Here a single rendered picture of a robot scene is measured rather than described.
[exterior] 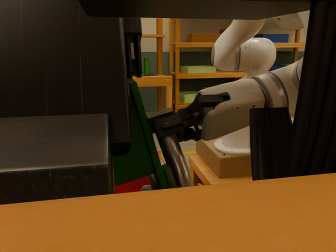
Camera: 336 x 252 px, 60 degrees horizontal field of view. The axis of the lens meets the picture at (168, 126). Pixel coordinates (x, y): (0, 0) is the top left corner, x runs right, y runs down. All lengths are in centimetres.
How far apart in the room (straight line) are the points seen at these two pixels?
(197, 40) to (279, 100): 541
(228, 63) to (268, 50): 14
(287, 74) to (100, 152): 34
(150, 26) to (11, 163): 594
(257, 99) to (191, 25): 594
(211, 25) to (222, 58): 545
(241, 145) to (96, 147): 94
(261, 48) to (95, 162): 95
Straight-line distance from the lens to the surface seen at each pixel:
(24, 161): 25
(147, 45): 611
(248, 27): 99
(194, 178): 131
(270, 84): 48
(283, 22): 60
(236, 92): 45
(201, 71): 586
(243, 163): 114
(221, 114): 44
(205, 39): 591
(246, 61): 110
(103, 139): 28
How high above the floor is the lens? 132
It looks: 15 degrees down
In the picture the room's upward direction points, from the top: straight up
